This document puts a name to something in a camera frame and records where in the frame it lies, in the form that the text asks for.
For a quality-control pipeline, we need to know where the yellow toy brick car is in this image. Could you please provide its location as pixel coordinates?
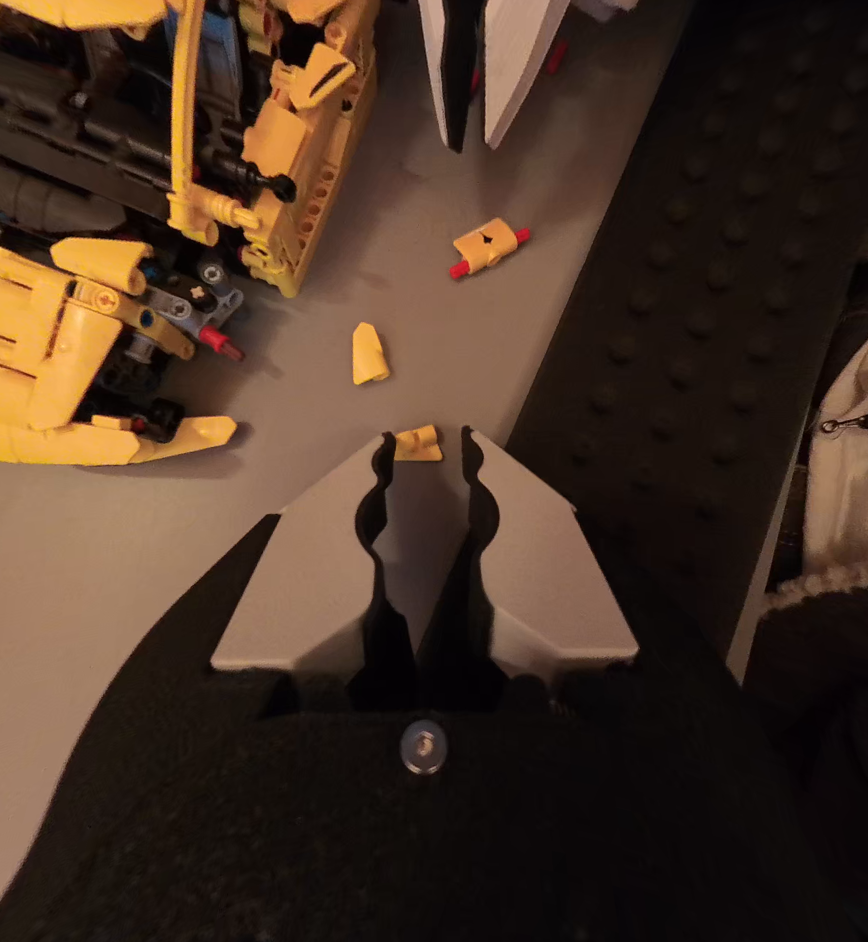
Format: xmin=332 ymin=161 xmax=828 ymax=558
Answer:
xmin=0 ymin=0 xmax=379 ymax=466

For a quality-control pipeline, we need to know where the small yellow connector brick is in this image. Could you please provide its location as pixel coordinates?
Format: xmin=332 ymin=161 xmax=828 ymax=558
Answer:
xmin=393 ymin=425 xmax=444 ymax=463

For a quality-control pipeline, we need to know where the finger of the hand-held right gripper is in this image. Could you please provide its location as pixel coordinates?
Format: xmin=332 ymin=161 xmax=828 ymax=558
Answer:
xmin=481 ymin=0 xmax=572 ymax=150
xmin=418 ymin=0 xmax=483 ymax=154

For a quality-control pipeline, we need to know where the brown fleece-lined jacket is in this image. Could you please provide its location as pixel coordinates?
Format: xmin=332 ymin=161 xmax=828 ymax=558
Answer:
xmin=743 ymin=555 xmax=868 ymax=942

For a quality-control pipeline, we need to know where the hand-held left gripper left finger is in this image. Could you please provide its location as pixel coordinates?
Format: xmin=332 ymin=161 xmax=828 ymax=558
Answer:
xmin=210 ymin=431 xmax=419 ymax=690

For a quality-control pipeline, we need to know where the yellow connector with red axle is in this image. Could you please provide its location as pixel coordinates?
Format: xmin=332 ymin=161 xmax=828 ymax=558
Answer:
xmin=448 ymin=218 xmax=532 ymax=279

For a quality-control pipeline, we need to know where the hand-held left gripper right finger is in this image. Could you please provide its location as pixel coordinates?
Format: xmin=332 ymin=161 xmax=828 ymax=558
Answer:
xmin=418 ymin=424 xmax=641 ymax=690

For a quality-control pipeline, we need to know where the yellow curved panel brick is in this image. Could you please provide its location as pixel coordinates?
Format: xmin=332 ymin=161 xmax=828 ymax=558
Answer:
xmin=351 ymin=321 xmax=391 ymax=386

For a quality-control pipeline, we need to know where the black dotted mat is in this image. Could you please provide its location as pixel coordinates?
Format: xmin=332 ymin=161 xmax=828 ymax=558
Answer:
xmin=506 ymin=0 xmax=868 ymax=656

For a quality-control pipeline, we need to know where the grey desk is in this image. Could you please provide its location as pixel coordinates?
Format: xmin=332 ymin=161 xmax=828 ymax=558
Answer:
xmin=0 ymin=0 xmax=810 ymax=921

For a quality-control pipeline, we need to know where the white hoodie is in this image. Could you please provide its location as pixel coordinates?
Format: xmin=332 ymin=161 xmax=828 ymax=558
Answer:
xmin=802 ymin=294 xmax=868 ymax=590

